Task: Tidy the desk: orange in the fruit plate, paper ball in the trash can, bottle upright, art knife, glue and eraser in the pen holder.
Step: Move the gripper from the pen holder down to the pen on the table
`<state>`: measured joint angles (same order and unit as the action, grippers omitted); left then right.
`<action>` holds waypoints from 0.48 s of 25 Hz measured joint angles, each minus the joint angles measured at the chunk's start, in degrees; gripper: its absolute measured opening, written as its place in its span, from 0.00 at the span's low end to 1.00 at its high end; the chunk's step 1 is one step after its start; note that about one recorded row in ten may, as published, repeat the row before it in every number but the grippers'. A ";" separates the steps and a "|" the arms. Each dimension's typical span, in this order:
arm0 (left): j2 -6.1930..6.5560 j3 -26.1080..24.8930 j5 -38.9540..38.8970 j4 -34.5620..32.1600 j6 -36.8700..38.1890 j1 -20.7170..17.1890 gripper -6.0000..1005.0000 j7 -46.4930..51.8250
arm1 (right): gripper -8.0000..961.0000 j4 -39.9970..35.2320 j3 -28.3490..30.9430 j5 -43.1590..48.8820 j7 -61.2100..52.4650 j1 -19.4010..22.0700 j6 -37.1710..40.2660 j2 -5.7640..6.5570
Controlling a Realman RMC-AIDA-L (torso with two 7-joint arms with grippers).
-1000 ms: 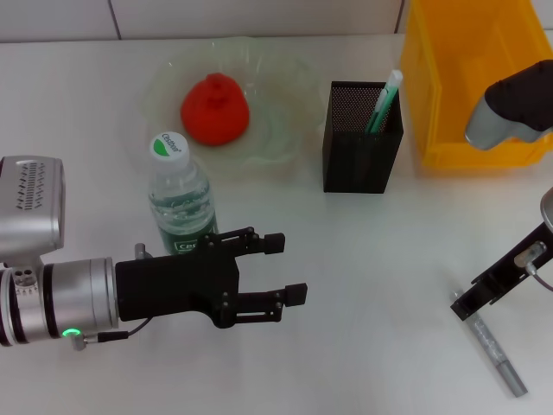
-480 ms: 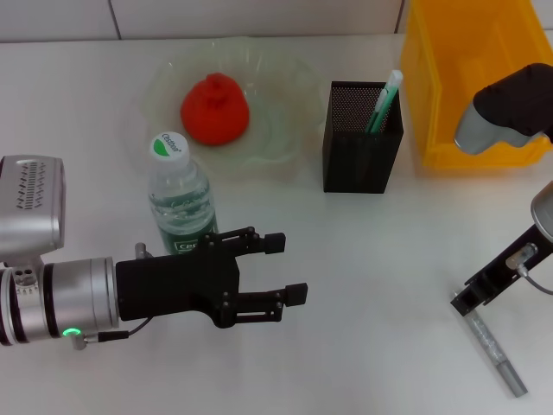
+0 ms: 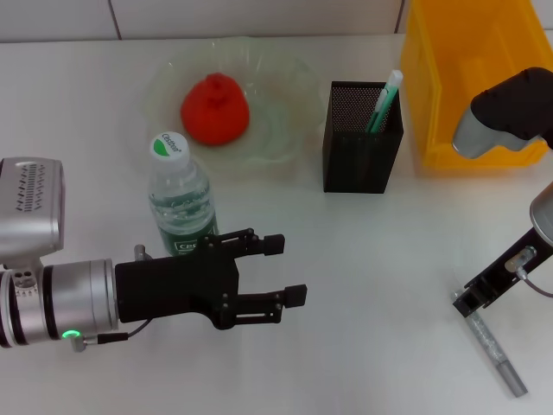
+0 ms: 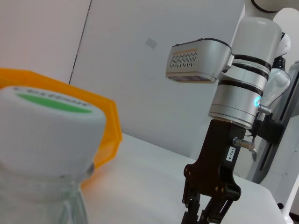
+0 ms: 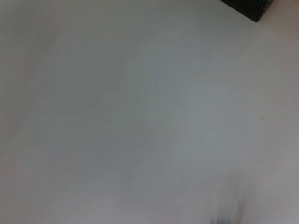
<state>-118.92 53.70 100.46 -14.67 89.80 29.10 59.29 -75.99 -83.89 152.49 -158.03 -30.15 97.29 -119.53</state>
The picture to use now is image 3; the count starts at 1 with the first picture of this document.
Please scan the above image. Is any red-orange knitted orange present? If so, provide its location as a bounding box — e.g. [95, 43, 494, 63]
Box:
[179, 73, 251, 149]

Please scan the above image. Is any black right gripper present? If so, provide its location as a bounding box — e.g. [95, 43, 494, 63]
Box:
[451, 226, 550, 320]

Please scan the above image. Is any clear green-label water bottle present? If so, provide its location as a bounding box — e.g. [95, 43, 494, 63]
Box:
[147, 131, 220, 257]

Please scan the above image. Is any grey silver pen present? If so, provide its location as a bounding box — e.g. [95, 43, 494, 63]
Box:
[450, 290, 530, 399]

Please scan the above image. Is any black mesh pen holder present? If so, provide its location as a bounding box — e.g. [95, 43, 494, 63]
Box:
[321, 80, 405, 195]

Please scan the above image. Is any green glass fruit plate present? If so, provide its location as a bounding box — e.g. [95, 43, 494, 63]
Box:
[142, 36, 328, 175]

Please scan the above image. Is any right gripper cable with plug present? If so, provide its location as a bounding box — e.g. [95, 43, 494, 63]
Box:
[505, 245, 553, 299]

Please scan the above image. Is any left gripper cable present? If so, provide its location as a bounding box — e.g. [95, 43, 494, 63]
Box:
[70, 318, 151, 354]

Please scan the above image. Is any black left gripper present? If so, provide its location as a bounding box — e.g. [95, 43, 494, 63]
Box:
[113, 228, 308, 331]

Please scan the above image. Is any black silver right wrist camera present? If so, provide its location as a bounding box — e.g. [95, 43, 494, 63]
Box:
[451, 66, 553, 161]

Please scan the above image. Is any mint green pen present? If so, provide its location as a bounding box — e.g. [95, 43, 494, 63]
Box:
[365, 69, 404, 135]

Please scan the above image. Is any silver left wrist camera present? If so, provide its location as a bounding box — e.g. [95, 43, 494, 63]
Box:
[0, 156, 67, 271]

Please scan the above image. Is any yellow plastic bin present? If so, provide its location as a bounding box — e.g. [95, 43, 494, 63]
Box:
[398, 0, 553, 169]

